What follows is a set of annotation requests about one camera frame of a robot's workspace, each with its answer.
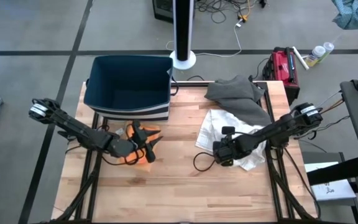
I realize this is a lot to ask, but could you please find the wipes canister green label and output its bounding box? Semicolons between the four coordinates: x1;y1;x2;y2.
317;42;335;65

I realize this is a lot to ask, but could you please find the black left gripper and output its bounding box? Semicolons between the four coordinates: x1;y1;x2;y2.
131;119;164;164

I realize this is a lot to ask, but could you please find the white black tower fan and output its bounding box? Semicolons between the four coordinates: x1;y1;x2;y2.
170;0;197;71

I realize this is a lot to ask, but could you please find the orange towel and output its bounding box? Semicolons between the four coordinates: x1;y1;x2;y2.
118;123;162;166

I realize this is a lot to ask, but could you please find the black equipment box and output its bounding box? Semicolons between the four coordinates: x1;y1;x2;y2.
152;0;175;24

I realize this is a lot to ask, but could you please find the white towel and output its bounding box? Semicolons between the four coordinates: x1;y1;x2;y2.
195;108;269;171

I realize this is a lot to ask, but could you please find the black floor cable tangle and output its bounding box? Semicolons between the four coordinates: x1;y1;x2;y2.
194;0;269;24

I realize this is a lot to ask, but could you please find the white floor cable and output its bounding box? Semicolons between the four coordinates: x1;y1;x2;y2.
165;18;243;58

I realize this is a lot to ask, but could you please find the wipes canister yellow label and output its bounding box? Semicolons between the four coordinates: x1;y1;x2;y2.
305;45;326;68

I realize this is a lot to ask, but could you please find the navy white striped fabric bin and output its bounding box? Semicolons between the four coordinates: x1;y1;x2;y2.
83;55;174;122

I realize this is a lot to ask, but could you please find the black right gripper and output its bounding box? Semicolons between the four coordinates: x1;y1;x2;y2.
212;126;242;168

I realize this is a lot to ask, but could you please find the grey towel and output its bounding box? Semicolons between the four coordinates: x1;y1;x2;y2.
204;75;272;127

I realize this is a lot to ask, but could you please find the teal patterned cloth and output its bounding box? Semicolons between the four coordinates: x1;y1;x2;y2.
331;0;358;30

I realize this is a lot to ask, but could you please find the black wire bundle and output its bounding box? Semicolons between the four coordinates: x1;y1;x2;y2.
309;90;351;141

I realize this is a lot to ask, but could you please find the red black tool bag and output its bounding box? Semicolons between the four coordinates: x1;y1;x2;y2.
262;46;301;105

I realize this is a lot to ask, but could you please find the white tube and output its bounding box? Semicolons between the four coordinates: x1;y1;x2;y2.
291;45;310;71

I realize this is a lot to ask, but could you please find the white printed sheet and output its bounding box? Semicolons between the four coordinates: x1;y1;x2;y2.
303;161;357;202

